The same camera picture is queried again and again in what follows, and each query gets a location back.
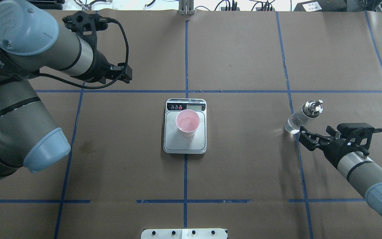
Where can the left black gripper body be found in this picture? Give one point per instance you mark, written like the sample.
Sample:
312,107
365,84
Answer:
99,67

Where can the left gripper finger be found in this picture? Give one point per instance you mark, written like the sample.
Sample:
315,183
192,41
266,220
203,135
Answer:
121,68
126,78

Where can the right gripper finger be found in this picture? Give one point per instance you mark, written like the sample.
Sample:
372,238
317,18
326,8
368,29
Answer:
313,132
312,143

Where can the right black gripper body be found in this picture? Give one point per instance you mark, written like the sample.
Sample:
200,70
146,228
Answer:
334,148

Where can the clear glass sauce bottle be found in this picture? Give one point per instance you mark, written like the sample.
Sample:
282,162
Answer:
309,111

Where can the pink plastic cup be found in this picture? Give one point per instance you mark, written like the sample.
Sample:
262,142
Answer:
187,121

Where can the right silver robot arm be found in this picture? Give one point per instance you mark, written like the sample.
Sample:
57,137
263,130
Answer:
364,175

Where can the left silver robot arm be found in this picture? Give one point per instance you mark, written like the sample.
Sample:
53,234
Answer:
31,38

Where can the silver digital kitchen scale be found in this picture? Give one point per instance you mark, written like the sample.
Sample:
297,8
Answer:
174,140

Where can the black folded tripod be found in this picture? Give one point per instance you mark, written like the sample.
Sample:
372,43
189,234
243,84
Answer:
43,4

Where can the black box with white label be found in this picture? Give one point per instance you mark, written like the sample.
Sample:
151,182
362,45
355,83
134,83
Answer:
321,6

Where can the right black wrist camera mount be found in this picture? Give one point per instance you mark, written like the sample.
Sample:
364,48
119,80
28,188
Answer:
358,135

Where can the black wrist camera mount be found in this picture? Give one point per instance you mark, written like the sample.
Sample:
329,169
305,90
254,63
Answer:
358,135
81,22

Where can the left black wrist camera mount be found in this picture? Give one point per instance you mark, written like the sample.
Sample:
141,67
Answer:
81,22

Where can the aluminium frame post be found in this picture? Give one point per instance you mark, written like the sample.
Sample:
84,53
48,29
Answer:
186,7

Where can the white camera stand pole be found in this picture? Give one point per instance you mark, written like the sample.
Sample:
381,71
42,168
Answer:
185,233

